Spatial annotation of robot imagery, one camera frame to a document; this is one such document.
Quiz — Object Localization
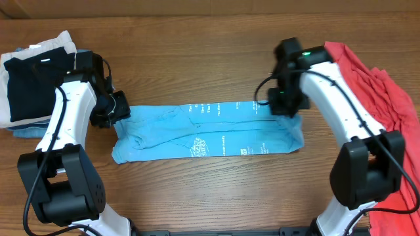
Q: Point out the light blue printed t-shirt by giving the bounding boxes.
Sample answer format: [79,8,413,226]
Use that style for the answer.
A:
[112,102,305,164]

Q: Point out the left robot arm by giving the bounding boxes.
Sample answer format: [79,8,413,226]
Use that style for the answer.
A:
[18,50,139,236]

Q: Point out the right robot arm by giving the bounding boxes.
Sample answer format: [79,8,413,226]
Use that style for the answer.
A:
[268,37,405,235]

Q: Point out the folded blue jeans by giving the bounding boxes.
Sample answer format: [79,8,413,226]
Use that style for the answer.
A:
[6,48,93,139]

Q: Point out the beige folded garment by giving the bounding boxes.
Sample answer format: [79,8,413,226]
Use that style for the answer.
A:
[1,30,77,128]

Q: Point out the black folded shirt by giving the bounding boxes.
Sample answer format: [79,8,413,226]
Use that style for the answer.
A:
[3,47,76,123]

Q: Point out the red t-shirt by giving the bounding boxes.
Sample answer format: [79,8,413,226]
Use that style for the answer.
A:
[324,42,419,236]

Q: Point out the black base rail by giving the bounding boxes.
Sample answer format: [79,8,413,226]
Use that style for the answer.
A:
[131,227,321,236]

